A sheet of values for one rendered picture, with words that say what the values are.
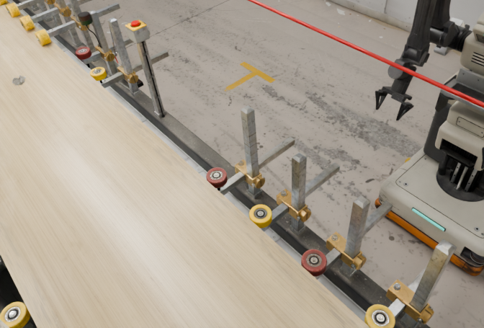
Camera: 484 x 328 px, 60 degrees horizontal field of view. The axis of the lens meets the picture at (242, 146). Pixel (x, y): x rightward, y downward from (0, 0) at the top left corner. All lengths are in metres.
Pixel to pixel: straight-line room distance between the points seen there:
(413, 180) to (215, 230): 1.35
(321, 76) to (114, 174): 2.28
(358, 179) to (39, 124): 1.87
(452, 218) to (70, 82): 2.05
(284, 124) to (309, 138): 0.24
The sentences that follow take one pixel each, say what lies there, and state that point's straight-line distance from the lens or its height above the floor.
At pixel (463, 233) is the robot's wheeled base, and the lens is 2.38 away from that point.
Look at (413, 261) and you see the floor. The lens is 2.54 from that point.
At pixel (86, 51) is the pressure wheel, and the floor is 0.91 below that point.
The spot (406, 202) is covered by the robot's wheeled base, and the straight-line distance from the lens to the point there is 2.43.
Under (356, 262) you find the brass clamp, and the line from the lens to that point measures 1.51.
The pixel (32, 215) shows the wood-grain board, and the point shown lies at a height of 0.90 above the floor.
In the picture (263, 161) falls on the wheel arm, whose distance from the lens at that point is 1.78.
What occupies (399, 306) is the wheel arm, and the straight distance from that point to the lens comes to 1.46.
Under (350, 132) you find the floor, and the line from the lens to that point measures 3.12.
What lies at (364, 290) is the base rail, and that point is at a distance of 1.61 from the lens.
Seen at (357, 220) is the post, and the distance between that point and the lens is 1.33.
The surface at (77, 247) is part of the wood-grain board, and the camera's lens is 1.59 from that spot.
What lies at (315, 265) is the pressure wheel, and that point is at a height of 0.91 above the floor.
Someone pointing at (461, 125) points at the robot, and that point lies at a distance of 2.05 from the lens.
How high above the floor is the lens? 2.12
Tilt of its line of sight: 45 degrees down
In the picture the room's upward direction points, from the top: 6 degrees counter-clockwise
